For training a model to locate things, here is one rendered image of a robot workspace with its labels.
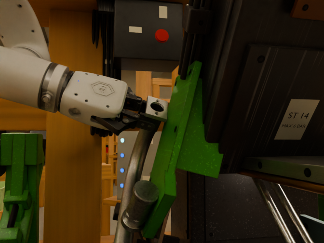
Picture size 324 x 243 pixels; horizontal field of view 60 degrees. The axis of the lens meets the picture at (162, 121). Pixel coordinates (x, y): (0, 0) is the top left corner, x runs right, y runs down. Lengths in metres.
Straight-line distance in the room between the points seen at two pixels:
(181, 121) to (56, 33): 0.51
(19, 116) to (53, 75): 0.41
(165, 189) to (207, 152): 0.09
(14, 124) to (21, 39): 0.34
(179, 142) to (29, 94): 0.25
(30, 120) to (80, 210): 0.29
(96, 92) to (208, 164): 0.22
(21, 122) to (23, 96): 0.38
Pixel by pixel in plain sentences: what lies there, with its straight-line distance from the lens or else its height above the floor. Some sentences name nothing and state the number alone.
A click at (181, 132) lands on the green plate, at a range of 0.40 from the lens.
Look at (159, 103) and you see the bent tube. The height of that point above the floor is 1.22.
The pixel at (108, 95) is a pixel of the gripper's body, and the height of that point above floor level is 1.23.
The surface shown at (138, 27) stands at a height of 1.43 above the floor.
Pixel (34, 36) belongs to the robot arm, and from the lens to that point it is 0.60.
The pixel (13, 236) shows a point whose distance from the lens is 0.59.
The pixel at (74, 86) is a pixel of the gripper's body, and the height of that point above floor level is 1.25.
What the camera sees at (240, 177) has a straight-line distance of 0.63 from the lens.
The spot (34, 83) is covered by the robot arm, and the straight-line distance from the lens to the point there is 0.49.
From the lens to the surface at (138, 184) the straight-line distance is 0.40.
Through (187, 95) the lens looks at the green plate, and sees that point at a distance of 0.41.
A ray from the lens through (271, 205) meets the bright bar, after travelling 0.44.
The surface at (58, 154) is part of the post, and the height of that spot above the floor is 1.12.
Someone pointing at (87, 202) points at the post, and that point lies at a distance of 0.78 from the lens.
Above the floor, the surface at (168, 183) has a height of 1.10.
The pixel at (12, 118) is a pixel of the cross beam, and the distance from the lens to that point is 0.89.
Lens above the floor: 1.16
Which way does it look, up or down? 4 degrees up
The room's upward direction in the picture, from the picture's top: straight up
